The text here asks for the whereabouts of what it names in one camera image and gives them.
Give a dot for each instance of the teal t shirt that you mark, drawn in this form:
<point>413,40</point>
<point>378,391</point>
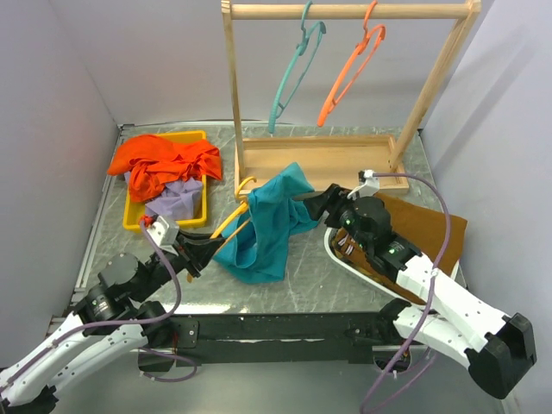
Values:
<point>259,246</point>

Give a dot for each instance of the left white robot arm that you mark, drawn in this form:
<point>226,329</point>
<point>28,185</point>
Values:
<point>115,316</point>

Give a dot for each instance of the orange plastic hanger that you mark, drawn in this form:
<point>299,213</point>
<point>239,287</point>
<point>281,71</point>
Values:
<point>364,50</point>

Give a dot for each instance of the wooden clothes rack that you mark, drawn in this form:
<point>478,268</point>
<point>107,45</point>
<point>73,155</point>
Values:
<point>338,158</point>

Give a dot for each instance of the lilac cloth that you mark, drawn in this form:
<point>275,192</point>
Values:
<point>180,200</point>

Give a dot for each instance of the white laundry basket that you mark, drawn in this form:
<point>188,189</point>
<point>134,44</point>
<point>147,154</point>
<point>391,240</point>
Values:
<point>353,271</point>

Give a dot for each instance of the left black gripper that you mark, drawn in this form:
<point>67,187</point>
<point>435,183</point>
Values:
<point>197,249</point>

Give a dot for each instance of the black base bar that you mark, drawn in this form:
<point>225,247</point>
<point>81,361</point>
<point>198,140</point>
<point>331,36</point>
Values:
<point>280,337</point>

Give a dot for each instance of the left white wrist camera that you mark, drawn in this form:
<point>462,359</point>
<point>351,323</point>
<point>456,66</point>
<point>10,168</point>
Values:
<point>161,230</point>

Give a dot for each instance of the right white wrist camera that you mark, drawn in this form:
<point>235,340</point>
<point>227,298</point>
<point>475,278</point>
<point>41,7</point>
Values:
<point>369,184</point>

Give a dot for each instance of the aluminium rail frame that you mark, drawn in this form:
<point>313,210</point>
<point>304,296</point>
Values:
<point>313,283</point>

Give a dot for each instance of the brown trousers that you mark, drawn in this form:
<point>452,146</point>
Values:
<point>424,227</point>

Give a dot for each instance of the orange t shirt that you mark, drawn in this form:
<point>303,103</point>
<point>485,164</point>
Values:
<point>156,160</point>

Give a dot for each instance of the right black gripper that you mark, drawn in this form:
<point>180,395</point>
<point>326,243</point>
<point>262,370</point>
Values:
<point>332,200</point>

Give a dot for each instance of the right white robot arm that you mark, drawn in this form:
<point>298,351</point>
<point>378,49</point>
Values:
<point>498,350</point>

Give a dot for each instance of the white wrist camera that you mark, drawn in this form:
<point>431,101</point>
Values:
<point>369,184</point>
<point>161,230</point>

